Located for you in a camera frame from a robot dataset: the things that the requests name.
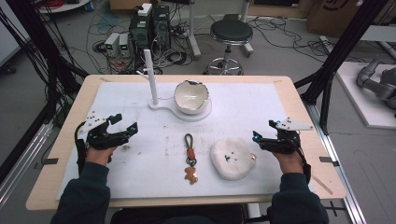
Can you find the white table mat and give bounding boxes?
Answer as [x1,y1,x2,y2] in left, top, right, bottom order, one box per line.
[55,80,314,201]

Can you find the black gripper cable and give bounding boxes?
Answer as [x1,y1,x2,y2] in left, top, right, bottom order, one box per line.
[74,120,89,175]
[292,136,312,185]

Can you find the grey power supply unit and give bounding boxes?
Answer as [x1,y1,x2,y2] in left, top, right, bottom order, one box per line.
[119,33,132,58]
[104,32,121,58]

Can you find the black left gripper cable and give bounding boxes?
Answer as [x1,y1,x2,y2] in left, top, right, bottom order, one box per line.
[74,120,89,175]

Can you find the person's right hand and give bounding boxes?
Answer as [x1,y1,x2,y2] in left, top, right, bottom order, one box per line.
[273,151,304,175]

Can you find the black floor cable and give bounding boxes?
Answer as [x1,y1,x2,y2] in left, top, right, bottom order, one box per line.
[248,16,368,64]

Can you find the black computer tower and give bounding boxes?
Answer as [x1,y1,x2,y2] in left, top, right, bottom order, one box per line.
[128,8,154,52]
[151,5,172,51]

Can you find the black round stool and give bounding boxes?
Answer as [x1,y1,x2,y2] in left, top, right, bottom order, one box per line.
[203,18,254,76]

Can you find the person's lap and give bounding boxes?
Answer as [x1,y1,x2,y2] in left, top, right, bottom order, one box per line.
[109,204,245,224]

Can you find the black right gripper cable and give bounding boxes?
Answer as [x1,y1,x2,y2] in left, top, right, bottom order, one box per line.
[292,136,312,185]

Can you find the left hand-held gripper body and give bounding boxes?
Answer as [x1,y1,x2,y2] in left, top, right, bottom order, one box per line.
[78,110,132,151]

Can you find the aluminium rail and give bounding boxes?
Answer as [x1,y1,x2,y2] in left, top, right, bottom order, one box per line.
[0,121,54,208]
[305,103,369,224]

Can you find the white power strip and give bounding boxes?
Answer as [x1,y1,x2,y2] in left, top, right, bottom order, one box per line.
[318,35,336,54]

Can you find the cardboard box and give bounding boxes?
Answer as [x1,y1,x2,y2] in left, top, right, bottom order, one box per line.
[305,0,386,39]

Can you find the white plush pouch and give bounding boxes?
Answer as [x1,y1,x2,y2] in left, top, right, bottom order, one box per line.
[210,137,258,182]

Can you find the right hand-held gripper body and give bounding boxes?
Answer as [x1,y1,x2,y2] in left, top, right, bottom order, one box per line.
[262,117,314,155]

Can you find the white shell-shaped bowl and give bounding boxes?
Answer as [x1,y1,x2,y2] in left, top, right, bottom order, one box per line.
[173,79,210,116]

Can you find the person's left hand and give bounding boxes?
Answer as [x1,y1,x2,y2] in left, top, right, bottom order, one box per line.
[85,146,118,167]

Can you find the white box on computer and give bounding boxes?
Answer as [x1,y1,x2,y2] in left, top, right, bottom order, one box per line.
[137,2,153,18]

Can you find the tangle of floor cables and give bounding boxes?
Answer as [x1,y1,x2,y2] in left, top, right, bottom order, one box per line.
[87,6,195,75]

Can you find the white stand with post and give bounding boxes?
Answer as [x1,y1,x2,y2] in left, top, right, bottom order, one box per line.
[135,49,213,123]

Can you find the white floor platform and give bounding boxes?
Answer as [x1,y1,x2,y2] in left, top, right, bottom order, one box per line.
[335,61,396,131]

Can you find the black frame strut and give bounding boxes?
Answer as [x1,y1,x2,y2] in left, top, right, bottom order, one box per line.
[0,0,90,132]
[293,0,391,135]

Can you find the white table leg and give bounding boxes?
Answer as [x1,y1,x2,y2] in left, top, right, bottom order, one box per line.
[240,0,255,58]
[186,0,203,60]

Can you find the thin wooden stick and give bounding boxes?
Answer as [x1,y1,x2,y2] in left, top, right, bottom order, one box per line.
[312,175,334,196]

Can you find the braided keychain with bear charm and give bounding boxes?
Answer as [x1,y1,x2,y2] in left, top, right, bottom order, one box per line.
[183,133,200,186]

